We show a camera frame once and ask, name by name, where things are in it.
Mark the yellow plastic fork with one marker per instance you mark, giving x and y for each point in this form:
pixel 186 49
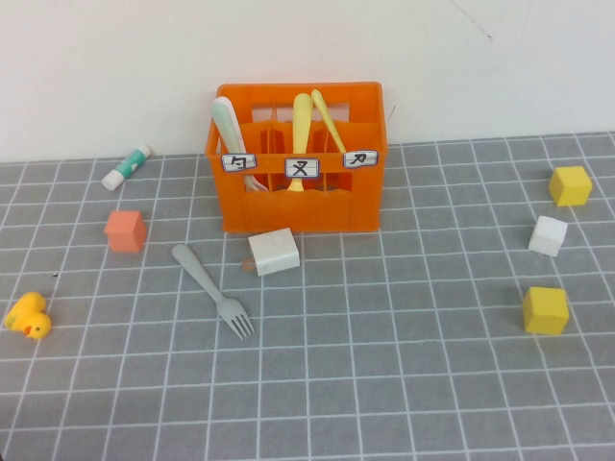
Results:
pixel 302 125

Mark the grey plastic fork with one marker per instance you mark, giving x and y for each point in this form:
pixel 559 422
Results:
pixel 202 276

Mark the orange plastic cutlery holder crate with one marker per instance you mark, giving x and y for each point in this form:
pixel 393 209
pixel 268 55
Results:
pixel 298 213

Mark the white charger plug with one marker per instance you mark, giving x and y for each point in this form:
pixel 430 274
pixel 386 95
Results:
pixel 276 252

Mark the yellow plastic knife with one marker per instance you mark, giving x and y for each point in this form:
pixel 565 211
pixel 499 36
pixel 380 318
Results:
pixel 324 108

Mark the mint green plastic spoon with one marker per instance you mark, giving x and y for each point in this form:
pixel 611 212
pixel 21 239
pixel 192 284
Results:
pixel 222 120

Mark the grey grid tablecloth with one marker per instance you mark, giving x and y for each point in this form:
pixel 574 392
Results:
pixel 384 394

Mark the salmon orange cube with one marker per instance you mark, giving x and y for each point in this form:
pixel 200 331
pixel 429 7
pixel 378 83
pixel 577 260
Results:
pixel 125 233

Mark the white green glue stick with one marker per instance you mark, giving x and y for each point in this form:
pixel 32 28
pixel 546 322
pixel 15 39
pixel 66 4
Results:
pixel 127 165

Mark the white cube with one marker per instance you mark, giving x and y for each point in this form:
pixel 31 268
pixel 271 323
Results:
pixel 548 235

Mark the yellow cube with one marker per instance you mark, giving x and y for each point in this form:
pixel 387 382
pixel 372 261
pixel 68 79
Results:
pixel 570 187
pixel 545 312

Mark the yellow rubber duck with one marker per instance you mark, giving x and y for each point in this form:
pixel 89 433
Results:
pixel 28 314

